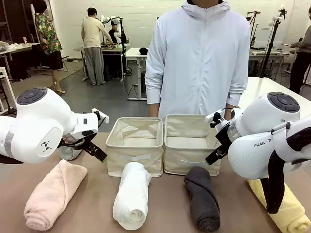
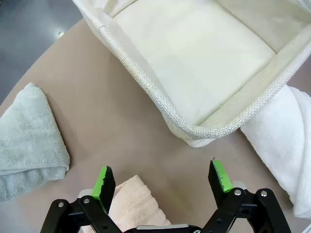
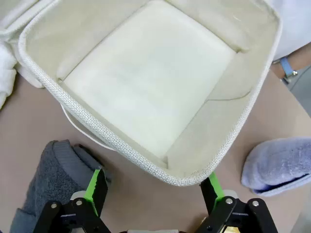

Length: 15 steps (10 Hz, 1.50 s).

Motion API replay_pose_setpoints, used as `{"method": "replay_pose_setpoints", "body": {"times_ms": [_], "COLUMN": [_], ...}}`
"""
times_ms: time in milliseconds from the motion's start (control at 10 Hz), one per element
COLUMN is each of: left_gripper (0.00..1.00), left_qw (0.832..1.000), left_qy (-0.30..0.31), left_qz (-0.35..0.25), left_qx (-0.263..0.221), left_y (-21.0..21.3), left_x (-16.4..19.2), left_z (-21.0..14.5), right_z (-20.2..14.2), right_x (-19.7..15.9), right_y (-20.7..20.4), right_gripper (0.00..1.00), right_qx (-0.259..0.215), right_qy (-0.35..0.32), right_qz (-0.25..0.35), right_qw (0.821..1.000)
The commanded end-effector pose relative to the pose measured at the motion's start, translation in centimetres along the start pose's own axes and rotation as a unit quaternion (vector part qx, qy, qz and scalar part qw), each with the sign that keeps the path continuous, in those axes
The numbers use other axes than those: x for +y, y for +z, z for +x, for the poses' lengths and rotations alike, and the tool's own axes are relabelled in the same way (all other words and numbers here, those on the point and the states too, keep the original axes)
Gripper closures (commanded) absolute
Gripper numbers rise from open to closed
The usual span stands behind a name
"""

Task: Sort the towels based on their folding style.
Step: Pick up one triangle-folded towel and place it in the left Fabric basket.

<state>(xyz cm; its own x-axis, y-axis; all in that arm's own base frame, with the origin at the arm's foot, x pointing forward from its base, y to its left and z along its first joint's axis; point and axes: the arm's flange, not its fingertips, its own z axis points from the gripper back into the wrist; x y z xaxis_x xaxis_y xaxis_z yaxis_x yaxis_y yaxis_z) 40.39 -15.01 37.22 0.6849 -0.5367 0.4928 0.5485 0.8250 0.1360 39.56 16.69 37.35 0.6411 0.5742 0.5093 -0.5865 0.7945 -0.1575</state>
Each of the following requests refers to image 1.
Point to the cluttered grey side table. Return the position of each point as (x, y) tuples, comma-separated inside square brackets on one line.
[(17, 47)]

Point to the white rolled towel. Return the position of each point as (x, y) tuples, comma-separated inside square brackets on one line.
[(132, 194)]

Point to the seated person in black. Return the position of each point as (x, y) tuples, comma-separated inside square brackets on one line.
[(113, 32)]

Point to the yellow towel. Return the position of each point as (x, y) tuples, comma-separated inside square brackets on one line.
[(291, 213)]

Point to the black object on desk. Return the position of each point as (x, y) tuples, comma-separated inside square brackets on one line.
[(143, 50)]

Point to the person in white hoodie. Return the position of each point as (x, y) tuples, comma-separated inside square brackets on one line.
[(199, 60)]

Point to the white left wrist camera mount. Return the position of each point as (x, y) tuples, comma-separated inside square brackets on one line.
[(103, 118)]

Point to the person's left hand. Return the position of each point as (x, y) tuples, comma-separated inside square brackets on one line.
[(228, 112)]

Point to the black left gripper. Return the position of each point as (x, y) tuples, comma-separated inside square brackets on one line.
[(79, 138)]

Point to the dark grey towel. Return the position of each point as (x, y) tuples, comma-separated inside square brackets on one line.
[(202, 199)]

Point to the grey background work table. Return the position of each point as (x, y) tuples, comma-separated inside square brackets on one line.
[(111, 49)]

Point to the person in grey top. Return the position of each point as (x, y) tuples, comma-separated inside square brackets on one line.
[(300, 65)]

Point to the man in cream sweater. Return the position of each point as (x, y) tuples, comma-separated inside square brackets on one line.
[(93, 36)]

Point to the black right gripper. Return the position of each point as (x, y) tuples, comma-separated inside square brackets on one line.
[(224, 137)]

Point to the black tripod stand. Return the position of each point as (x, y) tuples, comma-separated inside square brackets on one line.
[(268, 53)]

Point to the white metal frame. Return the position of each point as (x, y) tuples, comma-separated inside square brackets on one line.
[(7, 82)]

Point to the person's right hand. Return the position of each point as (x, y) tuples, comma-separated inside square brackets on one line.
[(153, 110)]

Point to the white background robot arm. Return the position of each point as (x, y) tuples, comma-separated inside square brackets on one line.
[(109, 20)]

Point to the beige fabric basket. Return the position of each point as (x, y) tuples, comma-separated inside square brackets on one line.
[(192, 167), (133, 165)]

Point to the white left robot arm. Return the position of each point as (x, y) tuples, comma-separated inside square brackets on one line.
[(36, 126)]

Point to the woman in floral shirt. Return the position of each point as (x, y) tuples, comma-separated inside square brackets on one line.
[(48, 41)]

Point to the white height-adjustable desk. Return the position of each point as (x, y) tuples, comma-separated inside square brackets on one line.
[(136, 52)]

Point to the large white table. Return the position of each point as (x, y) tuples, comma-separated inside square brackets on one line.
[(257, 87)]

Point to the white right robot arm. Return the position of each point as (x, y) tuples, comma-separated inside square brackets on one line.
[(257, 136)]

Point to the pink towel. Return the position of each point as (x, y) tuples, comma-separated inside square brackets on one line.
[(52, 194)]

